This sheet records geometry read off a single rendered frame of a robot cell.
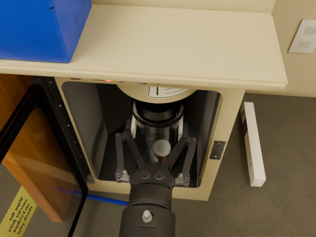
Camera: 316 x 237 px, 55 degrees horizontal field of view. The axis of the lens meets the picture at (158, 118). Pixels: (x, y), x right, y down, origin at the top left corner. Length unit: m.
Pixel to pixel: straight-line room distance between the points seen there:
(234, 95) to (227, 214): 0.43
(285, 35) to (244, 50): 0.66
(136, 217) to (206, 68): 0.28
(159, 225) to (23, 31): 0.33
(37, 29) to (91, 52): 0.06
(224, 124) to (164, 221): 0.19
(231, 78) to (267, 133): 0.71
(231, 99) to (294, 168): 0.50
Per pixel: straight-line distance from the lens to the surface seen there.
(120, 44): 0.32
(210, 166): 0.67
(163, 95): 0.51
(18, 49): 0.32
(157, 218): 0.49
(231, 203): 0.85
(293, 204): 0.90
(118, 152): 0.59
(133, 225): 0.49
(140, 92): 0.51
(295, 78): 1.11
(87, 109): 0.64
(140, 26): 0.35
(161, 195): 0.52
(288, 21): 0.95
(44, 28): 0.29
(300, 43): 1.00
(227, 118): 0.53
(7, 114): 0.54
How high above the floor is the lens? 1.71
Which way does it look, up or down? 53 degrees down
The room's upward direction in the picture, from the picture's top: straight up
